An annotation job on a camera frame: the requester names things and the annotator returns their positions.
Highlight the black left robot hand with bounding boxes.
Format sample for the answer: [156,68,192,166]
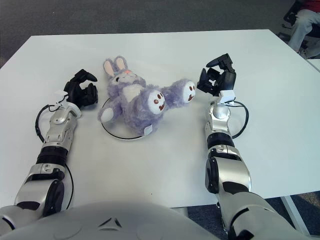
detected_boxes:
[62,69,99,110]

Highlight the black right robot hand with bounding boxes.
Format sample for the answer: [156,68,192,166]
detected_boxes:
[196,52,237,97]

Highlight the white table leg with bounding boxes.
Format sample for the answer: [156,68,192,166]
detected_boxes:
[281,194,312,237]

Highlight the grey robot torso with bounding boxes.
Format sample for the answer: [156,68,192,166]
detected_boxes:
[0,201,226,240]

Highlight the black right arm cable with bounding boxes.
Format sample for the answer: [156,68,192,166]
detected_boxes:
[231,99,250,140]

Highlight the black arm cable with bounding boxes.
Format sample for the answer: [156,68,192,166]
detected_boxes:
[34,104,75,211]
[231,99,250,140]

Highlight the white plate with black rim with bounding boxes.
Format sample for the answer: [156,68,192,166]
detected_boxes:
[101,98,153,141]

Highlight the purple plush bunny doll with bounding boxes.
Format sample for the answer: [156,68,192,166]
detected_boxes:
[97,55,197,137]

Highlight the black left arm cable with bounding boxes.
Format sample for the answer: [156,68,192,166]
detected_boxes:
[34,104,75,211]

